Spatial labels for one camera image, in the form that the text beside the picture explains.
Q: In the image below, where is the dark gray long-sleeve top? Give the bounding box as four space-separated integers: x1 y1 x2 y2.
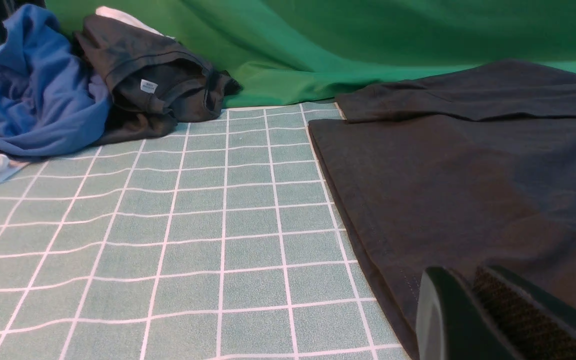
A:
308 59 576 360

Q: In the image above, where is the green backdrop cloth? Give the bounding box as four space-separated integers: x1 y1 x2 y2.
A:
45 0 576 107

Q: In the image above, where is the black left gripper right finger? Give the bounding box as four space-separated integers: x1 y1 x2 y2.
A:
473 266 576 360

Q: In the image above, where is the green checkered tablecloth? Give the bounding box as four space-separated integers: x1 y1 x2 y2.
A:
0 103 408 360

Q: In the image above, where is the blue crumpled garment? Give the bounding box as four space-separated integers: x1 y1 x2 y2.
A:
0 4 112 161

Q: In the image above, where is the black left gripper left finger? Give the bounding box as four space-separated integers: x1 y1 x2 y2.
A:
415 267 519 360

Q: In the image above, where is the dark brown crumpled garment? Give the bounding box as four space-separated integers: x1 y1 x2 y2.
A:
73 14 242 146

